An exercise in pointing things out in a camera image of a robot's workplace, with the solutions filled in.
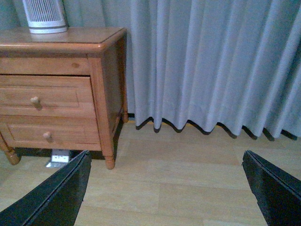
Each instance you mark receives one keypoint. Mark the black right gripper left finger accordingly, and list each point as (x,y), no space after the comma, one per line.
(56,201)

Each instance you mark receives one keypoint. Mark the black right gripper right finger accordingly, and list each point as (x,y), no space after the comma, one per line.
(277,192)

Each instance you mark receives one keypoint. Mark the wooden drawer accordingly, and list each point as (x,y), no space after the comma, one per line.
(50,132)
(54,96)

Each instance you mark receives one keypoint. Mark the silver floor power socket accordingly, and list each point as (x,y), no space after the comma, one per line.
(59,158)

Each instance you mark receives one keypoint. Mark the wooden nightstand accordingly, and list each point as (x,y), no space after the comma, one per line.
(97,53)

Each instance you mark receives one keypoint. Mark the grey curtain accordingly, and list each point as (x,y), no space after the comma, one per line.
(230,62)

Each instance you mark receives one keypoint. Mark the white tower air purifier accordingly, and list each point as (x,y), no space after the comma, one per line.
(45,16)

